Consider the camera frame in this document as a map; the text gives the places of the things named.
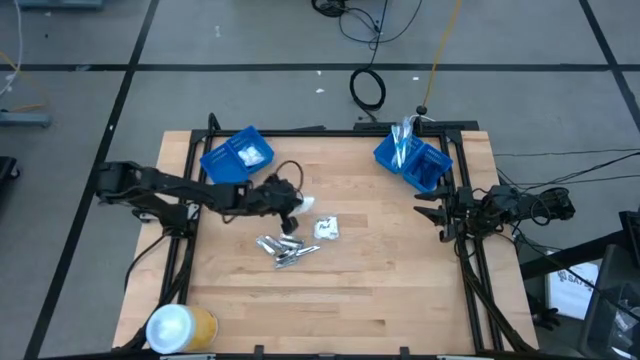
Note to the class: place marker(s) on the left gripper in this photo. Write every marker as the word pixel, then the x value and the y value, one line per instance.
pixel 272 197

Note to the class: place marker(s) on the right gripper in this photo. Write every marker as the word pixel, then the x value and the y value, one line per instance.
pixel 462 210

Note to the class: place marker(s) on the white green bagged toothbrush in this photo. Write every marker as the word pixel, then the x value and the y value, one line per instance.
pixel 395 147

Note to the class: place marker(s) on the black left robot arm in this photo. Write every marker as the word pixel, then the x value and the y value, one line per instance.
pixel 175 187

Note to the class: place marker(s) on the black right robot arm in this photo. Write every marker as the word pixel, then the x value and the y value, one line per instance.
pixel 547 205

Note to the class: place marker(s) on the blue plastic basket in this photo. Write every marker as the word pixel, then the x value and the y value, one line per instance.
pixel 442 160
pixel 257 137
pixel 220 162

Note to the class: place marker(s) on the toothbrushes bundle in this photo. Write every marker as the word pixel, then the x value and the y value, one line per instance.
pixel 382 152

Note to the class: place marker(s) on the black diagonal beam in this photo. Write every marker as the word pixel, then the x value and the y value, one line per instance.
pixel 560 260

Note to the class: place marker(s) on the white printed sign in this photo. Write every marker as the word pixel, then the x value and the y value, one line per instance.
pixel 570 295

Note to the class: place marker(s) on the black plastic bin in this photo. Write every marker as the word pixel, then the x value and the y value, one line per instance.
pixel 612 310

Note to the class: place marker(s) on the grey floor plate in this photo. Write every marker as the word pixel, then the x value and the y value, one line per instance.
pixel 25 119

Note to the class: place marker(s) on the black caster base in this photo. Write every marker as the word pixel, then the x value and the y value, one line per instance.
pixel 7 169

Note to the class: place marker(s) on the grey metal bar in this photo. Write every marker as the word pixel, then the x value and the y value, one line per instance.
pixel 60 4

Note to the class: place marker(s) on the black aluminium table frame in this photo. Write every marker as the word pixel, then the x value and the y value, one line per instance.
pixel 325 133

